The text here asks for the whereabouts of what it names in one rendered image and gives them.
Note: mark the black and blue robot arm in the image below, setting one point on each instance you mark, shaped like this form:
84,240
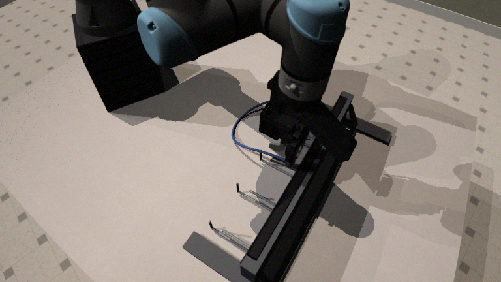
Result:
174,32

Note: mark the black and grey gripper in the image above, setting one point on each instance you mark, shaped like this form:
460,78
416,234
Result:
278,120

